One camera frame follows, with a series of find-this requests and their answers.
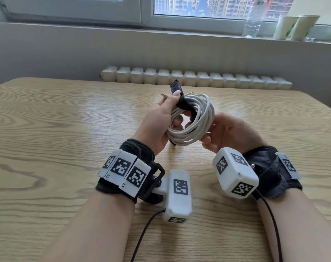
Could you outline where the white cable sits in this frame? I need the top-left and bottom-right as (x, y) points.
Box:
(161, 93), (216, 147)

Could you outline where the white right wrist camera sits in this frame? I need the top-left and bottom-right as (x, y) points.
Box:
(212, 147), (259, 199)

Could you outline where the person's right forearm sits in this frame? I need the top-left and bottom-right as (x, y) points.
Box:
(257, 189), (331, 262)

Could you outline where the white green paper cup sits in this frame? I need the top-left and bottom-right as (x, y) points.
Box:
(273, 16), (299, 41)
(290, 15), (321, 42)

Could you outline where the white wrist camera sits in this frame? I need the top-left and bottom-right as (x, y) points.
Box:
(212, 147), (259, 199)
(154, 169), (193, 224)

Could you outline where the black left camera cable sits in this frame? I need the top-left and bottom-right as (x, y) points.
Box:
(130, 209), (167, 262)

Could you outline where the person's left forearm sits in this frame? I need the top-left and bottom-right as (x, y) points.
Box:
(43, 188), (136, 262)

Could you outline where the black right wrist band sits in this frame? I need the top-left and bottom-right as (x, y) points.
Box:
(242, 146), (303, 199)

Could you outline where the black cable strap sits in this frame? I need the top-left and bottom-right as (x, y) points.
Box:
(170, 80), (199, 119)

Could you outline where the person's left hand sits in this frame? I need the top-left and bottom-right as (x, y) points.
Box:
(132, 90), (184, 156)

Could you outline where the white window frame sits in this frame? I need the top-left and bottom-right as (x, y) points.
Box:
(0, 0), (331, 36)

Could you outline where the black wrist band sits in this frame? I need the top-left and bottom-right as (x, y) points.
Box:
(242, 146), (303, 199)
(96, 138), (166, 205)

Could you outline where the white single marker plate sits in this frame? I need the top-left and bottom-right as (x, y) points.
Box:
(275, 152), (302, 180)

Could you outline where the black camera cable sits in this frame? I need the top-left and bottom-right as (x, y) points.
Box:
(251, 188), (284, 262)
(130, 209), (167, 262)

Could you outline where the black right camera cable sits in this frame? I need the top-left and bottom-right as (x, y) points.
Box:
(251, 188), (284, 262)

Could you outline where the white radiator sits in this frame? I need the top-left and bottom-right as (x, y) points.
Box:
(100, 66), (293, 91)

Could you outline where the clear plastic bottle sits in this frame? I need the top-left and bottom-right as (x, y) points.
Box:
(242, 0), (265, 38)

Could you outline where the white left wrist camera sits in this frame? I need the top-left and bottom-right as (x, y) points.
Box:
(154, 169), (193, 224)

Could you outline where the white triple marker plate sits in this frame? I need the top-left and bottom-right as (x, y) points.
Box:
(98, 149), (152, 196)

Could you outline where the black left wrist band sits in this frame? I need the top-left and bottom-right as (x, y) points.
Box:
(96, 138), (166, 205)

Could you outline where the person's right hand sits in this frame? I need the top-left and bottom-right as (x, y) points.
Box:
(202, 113), (267, 155)

